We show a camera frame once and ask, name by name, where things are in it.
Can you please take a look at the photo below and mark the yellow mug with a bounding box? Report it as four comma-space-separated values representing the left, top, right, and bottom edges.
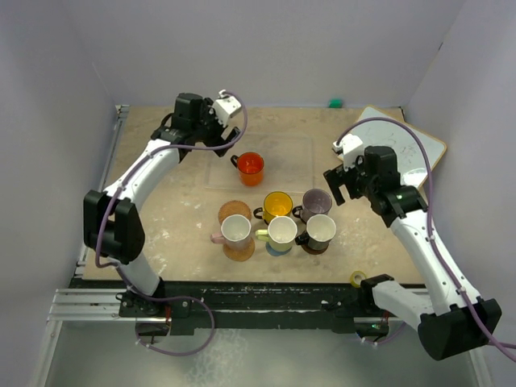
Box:
253, 191, 293, 224

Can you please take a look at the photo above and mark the green object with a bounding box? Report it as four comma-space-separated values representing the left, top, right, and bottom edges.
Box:
328, 98, 343, 109

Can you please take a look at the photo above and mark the clear plastic tray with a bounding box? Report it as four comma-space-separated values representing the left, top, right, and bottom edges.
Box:
204, 132, 314, 194

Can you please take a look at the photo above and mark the aluminium frame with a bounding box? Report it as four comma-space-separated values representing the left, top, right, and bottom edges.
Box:
31, 105, 132, 387

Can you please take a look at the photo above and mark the small whiteboard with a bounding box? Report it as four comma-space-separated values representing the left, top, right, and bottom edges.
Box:
350, 121, 447, 189

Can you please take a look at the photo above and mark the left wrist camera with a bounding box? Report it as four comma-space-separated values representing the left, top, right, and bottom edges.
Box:
211, 89, 242, 127

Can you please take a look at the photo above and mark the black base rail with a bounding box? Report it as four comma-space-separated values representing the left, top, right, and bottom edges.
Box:
69, 278, 401, 337

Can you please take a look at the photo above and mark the dark wooden coaster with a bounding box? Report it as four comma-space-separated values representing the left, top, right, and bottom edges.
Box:
301, 243, 329, 255

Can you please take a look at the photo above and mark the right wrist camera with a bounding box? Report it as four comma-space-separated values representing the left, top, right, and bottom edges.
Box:
332, 134, 364, 169

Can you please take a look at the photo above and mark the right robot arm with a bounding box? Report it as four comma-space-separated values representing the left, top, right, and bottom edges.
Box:
323, 145, 501, 360

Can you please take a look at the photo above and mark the blue smiley coaster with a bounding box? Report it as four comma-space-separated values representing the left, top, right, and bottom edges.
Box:
265, 243, 292, 256

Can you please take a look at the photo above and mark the olive green mug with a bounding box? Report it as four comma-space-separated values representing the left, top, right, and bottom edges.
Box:
255, 216, 298, 251

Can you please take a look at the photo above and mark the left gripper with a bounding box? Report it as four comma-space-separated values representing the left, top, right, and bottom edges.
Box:
192, 100, 239, 156

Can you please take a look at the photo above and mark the purple grey mug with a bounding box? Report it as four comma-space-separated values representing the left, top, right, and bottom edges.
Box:
292, 188, 332, 223

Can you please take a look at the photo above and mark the black mug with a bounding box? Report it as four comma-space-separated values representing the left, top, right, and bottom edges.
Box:
295, 214, 336, 251

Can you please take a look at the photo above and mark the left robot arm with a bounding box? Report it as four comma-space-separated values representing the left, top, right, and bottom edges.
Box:
83, 90, 247, 316

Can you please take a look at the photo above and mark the orange mug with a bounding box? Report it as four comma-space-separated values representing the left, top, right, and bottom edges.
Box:
231, 152, 264, 186

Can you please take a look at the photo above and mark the pink mug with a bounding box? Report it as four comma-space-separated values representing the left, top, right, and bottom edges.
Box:
210, 214, 252, 251

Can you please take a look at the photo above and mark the woven rattan coaster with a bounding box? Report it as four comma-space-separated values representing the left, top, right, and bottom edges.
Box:
223, 239, 255, 262
218, 200, 252, 224

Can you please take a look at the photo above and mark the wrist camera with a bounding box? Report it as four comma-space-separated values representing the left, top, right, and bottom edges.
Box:
211, 89, 242, 127
332, 134, 364, 169

